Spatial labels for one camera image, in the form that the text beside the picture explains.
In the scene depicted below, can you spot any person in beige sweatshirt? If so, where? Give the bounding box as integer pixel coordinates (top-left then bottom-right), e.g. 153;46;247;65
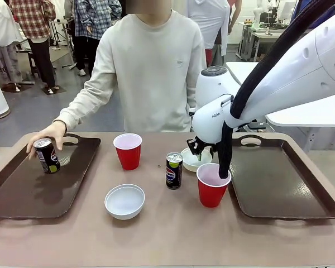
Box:
57;8;208;133

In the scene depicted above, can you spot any bystander in blue plaid shirt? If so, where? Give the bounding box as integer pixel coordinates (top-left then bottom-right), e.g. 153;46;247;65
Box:
71;0;122;76

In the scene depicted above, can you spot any bystander in white lab coat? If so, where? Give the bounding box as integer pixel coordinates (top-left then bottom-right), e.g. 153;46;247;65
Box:
187;0;231;65

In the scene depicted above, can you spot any dark brown serving tray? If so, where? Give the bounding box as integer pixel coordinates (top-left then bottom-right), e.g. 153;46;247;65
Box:
227;134;335;221
0;133;102;220

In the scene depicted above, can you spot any grey background workbench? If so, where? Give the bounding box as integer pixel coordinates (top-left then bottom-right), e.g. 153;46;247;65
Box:
237;21;310;63

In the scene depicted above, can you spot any black Pepsi can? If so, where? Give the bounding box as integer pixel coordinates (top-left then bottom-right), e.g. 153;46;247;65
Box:
33;137;61;175
165;151;184;191

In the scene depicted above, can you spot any person's right forearm beige sleeve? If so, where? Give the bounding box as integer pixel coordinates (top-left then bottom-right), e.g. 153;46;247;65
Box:
57;73;121;132

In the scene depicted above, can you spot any white plastic bowl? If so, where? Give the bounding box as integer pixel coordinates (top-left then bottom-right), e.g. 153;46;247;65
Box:
180;147;213;173
104;183;146;221

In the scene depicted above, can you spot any red plastic cup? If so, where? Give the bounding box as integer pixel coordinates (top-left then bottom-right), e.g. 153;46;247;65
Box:
113;133;143;171
196;162;232;208

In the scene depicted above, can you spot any bystander in white top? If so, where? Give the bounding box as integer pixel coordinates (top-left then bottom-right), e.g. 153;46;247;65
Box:
0;0;23;92

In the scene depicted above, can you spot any person's right hand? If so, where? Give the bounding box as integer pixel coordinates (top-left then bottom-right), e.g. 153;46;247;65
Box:
26;119;68;160

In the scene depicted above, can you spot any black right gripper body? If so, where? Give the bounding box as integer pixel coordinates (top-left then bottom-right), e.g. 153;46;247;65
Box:
186;136;213;155

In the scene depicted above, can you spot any background white robot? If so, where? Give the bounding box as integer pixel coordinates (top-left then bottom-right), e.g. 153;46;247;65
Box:
252;0;286;28

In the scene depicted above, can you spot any white background table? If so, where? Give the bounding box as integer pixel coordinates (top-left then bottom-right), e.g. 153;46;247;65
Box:
224;61;335;154

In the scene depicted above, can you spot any bystander in red plaid shirt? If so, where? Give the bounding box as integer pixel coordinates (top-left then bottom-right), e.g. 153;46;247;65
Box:
8;0;58;95

